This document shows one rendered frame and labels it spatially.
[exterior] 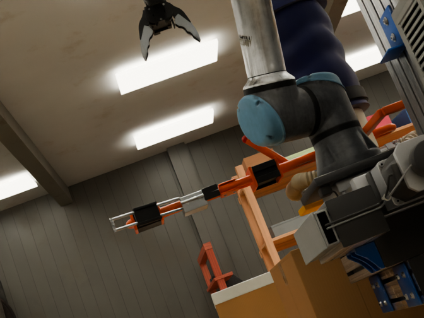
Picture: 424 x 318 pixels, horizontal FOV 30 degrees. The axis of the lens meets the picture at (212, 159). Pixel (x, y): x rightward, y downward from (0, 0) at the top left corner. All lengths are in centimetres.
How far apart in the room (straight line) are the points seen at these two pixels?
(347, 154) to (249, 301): 205
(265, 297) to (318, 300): 171
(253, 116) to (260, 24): 20
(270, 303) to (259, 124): 210
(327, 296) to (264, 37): 68
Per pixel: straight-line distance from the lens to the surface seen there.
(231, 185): 218
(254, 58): 170
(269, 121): 165
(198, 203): 216
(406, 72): 164
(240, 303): 369
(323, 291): 200
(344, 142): 173
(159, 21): 207
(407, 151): 135
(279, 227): 871
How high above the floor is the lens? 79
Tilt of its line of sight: 13 degrees up
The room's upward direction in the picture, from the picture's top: 21 degrees counter-clockwise
